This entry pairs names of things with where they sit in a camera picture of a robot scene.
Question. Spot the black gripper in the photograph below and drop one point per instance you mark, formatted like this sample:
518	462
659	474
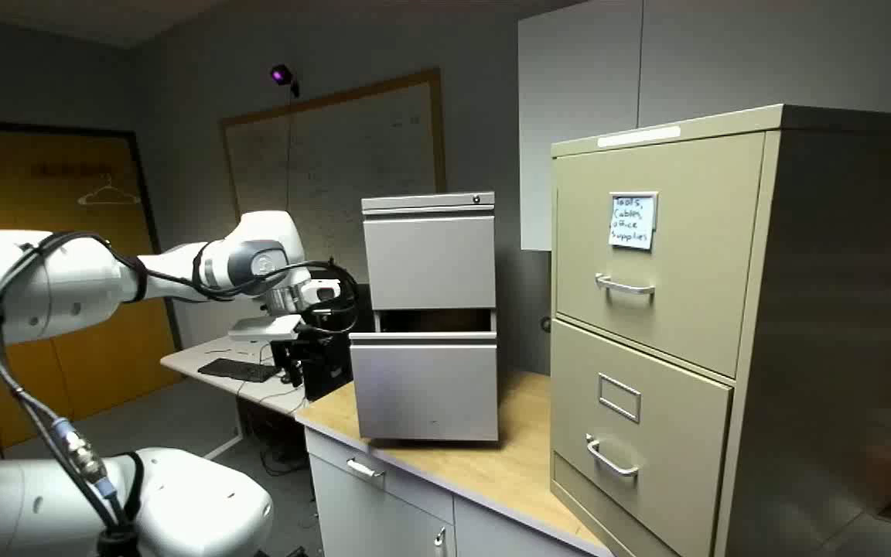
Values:
315	352

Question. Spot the grey protruding cabinet drawer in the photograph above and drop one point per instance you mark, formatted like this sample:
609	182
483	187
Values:
425	390

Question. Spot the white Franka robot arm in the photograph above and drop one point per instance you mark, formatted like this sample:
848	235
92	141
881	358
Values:
62	283

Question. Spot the silver cupboard drawer pull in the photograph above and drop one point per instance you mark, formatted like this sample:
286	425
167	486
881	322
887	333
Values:
363	469

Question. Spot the grey plain cabinet drawer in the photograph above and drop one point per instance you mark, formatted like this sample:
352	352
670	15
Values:
428	265

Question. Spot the small grey filing cabinet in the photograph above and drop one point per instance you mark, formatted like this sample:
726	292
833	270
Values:
428	202

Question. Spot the beige drawer with paper label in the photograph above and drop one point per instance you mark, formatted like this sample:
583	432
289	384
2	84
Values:
693	311

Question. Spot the large beige filing cabinet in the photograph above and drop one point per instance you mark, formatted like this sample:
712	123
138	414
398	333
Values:
837	330

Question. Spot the black keyboard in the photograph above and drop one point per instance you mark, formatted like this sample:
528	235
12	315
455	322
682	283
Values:
236	368

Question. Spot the wooden counter with white cupboards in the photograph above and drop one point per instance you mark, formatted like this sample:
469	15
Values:
487	469

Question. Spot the silver cupboard door pull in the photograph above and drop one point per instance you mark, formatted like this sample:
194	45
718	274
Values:
441	544

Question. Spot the wood framed whiteboard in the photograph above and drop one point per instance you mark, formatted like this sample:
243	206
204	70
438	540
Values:
352	156

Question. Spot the yellow wooden door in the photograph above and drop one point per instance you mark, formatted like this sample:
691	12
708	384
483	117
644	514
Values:
75	165

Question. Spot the white handwritten label card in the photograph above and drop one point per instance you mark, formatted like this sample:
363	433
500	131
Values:
632	221

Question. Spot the white tape strip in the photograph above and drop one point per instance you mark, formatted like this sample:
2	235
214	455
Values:
637	133

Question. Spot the camera with purple light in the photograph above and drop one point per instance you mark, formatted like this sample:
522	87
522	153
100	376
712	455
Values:
281	75

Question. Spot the beige drawer with empty label frame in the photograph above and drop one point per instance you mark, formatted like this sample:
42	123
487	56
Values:
664	497

